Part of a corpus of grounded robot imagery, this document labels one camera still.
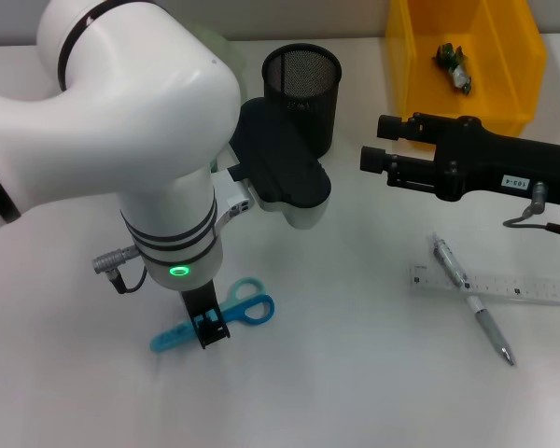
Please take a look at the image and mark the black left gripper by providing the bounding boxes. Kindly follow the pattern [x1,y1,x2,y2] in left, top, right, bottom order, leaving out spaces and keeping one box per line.
[179,279,231,350]

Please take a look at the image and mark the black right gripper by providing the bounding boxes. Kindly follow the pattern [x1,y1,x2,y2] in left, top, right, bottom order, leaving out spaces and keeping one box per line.
[361,111,560,205]

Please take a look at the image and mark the blue capped scissors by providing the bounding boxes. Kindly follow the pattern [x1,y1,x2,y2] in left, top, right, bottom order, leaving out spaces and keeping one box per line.
[149,277,275,355]

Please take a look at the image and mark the green plastic wrapper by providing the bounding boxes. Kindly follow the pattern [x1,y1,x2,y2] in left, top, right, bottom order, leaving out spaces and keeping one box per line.
[431,43,475,97]

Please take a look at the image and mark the silver white pen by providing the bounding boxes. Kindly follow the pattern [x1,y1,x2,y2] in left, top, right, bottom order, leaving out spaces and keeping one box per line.
[431,231,518,367]

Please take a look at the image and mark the clear plastic ruler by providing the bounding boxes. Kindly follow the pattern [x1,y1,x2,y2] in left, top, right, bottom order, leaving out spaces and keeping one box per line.
[409,263,560,308]

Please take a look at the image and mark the black mesh pen cup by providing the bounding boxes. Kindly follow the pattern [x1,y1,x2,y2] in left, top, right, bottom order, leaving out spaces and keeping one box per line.
[261,43,344,158]

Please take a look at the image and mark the green glass fruit bowl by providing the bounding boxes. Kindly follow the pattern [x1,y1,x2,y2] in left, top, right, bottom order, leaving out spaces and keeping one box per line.
[198,25,249,90]

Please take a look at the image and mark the yellow plastic bin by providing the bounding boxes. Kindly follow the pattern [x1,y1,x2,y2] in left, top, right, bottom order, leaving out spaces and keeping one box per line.
[385,0,550,150]

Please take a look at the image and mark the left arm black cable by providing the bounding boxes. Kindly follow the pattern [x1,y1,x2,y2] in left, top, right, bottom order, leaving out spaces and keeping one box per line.
[91,245,148,294]

